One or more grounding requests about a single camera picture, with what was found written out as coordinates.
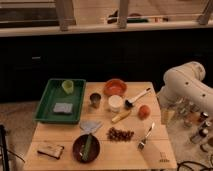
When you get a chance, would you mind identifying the green plastic tray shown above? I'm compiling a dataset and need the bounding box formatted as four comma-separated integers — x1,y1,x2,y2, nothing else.
35,78,86,124

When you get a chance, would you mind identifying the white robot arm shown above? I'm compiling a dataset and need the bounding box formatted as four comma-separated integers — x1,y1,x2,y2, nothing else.
157,61,213,116

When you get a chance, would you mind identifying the small wooden block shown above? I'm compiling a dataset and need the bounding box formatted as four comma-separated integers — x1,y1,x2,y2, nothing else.
37,141,64,159

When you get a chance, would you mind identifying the small metal cup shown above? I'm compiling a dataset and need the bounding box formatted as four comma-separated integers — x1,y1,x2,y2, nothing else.
90,93,101,108

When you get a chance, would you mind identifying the silver fork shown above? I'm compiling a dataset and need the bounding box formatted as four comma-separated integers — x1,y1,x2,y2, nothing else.
138,122,155,150

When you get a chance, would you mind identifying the wooden railing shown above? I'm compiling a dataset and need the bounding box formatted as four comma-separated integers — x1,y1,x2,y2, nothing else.
0,0,213,37

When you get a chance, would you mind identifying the green cucumber stick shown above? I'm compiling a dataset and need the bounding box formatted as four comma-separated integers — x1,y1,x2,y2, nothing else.
82,134,92,161

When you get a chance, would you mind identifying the orange bowl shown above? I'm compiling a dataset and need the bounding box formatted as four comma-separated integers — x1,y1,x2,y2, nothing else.
103,79,127,96

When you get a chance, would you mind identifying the white round container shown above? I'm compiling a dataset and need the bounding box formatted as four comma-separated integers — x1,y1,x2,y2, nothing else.
108,95,123,112

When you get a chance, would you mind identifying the orange fruit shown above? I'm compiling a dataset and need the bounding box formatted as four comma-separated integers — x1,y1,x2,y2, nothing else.
138,105,151,120

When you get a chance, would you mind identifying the grey folded cloth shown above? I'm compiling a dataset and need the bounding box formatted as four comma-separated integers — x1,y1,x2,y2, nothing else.
80,120,102,135

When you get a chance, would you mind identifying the light green plastic cup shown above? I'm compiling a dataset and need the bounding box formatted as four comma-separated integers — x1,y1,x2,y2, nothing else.
62,80,74,94

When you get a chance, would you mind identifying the bunch of dark grapes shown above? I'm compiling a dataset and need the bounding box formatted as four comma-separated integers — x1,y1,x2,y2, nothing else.
107,127,134,141

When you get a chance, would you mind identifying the grey sponge block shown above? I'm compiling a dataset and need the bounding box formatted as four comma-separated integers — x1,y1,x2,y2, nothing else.
53,103,73,114

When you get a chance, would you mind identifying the dark brown plate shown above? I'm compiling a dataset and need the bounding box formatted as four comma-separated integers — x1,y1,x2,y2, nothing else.
72,134,100,163

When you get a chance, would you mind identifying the black stand at left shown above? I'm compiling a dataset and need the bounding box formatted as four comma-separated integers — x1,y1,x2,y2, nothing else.
0,125,10,171

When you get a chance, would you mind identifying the black cable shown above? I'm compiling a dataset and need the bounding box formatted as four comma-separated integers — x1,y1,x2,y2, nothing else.
176,160,213,171

